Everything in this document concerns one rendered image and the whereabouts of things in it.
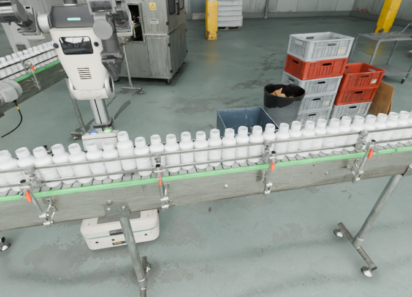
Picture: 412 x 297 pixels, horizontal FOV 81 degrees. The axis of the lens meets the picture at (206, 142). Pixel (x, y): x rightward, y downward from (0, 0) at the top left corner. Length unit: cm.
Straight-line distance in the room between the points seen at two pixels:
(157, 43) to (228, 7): 609
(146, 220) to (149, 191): 80
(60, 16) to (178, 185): 102
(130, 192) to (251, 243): 121
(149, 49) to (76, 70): 322
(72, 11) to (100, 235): 138
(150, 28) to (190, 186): 374
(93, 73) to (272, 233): 169
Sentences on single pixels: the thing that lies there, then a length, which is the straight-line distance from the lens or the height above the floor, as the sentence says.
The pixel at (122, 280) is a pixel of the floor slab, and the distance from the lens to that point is 194.
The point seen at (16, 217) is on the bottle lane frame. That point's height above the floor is 89.
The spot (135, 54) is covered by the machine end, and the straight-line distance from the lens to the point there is 475.
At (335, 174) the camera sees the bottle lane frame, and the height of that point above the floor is 88.
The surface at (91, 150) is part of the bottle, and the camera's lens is 100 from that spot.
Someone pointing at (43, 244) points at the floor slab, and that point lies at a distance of 234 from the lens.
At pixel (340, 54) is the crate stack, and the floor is 94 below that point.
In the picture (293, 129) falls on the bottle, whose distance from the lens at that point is 110.
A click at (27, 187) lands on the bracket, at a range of 103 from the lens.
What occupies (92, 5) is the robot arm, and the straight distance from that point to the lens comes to 95.
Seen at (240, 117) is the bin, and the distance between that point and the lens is 169.
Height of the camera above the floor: 168
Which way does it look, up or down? 34 degrees down
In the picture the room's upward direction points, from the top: straight up
